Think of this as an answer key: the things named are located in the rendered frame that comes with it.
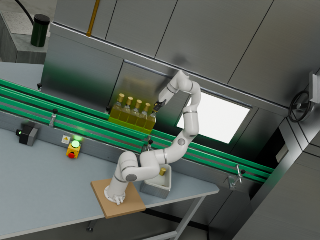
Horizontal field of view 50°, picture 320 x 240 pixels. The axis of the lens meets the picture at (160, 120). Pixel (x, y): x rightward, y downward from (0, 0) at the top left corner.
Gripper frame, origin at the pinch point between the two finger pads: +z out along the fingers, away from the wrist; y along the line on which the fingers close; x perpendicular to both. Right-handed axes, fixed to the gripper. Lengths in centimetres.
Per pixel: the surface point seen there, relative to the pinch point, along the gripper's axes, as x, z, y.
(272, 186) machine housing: 88, -6, 22
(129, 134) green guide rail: -4.0, 24.9, 6.4
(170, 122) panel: 18.6, 11.4, -11.7
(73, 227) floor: 7, 119, 15
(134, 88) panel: -15.7, 4.6, -12.0
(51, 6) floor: -125, 155, -394
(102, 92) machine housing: -30.5, 20.8, -15.1
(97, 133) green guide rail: -22.5, 31.4, 13.4
